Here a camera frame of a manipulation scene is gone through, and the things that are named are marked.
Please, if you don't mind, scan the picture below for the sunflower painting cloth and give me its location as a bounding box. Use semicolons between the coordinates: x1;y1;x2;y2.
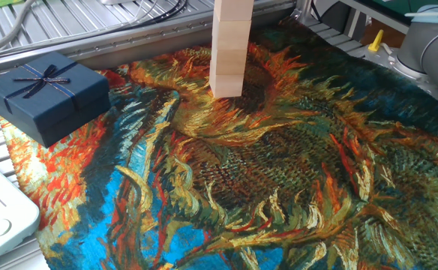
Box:
0;16;438;270

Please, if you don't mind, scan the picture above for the navy gift box with ribbon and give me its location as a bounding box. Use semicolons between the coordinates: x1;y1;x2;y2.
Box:
0;51;112;149

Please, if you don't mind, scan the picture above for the white plastic device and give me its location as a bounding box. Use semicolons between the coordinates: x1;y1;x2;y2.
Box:
0;152;42;269

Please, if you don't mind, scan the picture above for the black cable bundle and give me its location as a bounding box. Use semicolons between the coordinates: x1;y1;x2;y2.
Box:
102;0;190;35

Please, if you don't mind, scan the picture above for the yellow plastic handle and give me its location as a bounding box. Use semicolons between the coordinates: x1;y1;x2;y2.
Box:
367;28;385;53

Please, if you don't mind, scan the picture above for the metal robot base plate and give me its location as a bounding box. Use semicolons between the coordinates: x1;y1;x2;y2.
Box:
364;43;438;110

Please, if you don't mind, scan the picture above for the grey corrugated hose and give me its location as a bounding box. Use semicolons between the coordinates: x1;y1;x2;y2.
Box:
0;0;38;60

